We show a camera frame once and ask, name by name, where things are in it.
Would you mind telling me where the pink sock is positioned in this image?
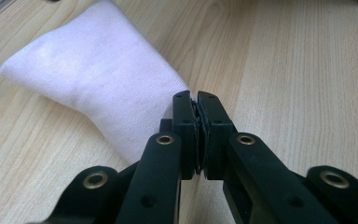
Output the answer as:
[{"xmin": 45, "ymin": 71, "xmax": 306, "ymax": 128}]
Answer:
[{"xmin": 0, "ymin": 0, "xmax": 194, "ymax": 165}]

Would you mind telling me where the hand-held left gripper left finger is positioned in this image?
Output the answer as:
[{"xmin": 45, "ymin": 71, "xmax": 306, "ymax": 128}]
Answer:
[{"xmin": 115, "ymin": 90, "xmax": 200, "ymax": 224}]

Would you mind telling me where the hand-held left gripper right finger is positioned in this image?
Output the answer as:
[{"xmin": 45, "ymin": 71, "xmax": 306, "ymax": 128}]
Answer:
[{"xmin": 197, "ymin": 91, "xmax": 340, "ymax": 224}]

